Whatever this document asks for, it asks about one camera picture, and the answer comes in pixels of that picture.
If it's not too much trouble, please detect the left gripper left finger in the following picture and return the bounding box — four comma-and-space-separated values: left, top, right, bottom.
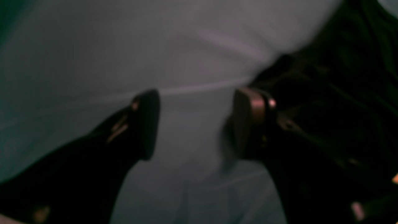
1, 89, 160, 224

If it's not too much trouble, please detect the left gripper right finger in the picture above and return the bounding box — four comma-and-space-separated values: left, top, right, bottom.
232, 87, 397, 224

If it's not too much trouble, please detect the black T-shirt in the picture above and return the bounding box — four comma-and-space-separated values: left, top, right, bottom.
249, 0, 398, 224

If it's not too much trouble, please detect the blue table cloth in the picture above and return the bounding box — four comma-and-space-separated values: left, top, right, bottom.
1, 0, 344, 224

